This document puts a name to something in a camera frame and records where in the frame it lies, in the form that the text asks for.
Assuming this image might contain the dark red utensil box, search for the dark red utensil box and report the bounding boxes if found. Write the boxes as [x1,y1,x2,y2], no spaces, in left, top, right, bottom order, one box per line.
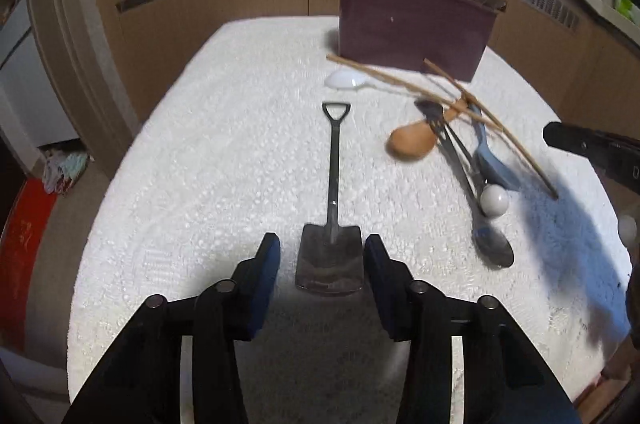
[338,0,507,83]

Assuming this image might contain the white appliance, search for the white appliance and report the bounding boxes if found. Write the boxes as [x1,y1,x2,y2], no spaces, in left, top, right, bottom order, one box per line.
[0,0,82,149]

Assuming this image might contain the black slotted metal spoon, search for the black slotted metal spoon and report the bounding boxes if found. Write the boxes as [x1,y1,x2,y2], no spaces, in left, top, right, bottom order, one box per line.
[414,100,486,205]

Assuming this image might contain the small white round spoon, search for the small white round spoon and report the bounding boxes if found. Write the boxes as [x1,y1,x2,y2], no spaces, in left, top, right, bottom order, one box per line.
[480,184,511,219]

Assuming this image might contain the small grey vent grille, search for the small grey vent grille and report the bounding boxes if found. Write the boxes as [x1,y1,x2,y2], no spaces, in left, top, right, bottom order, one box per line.
[523,0,582,32]

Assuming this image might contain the brown wooden spoon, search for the brown wooden spoon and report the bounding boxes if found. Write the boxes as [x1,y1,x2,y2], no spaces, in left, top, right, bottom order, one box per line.
[387,96,478,162]

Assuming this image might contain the white plastic spoon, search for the white plastic spoon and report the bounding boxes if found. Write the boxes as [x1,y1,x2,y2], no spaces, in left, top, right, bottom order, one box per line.
[325,68,401,95]

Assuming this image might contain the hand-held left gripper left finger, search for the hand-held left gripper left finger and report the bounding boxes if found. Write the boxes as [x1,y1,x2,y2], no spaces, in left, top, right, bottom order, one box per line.
[62,232,281,424]

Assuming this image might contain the patterned cloth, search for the patterned cloth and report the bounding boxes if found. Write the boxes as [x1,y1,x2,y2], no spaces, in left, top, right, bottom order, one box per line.
[42,149,92,195]

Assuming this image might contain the red container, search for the red container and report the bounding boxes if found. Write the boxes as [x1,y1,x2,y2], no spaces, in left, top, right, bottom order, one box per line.
[0,176,59,355]

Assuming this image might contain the long-handled steel spoon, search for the long-handled steel spoon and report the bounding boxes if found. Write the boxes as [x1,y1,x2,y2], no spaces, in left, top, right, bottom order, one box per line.
[440,126,515,269]

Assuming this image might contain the blue-grey spoon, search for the blue-grey spoon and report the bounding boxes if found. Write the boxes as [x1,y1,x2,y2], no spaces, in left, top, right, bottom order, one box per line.
[467,101,522,193]

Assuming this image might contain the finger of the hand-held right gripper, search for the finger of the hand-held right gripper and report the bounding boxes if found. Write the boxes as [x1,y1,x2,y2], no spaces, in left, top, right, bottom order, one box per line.
[543,121,640,195]

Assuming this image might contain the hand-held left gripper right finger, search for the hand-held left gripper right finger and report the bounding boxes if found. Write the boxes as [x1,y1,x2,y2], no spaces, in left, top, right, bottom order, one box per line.
[364,234,583,424]

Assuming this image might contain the wooden chopstick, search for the wooden chopstick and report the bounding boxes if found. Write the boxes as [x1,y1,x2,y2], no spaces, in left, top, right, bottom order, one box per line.
[327,54,503,131]
[424,60,558,199]

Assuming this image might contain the black shovel-shaped metal spoon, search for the black shovel-shaped metal spoon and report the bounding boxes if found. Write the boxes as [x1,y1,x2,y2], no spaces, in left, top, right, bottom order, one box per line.
[295,101,364,296]

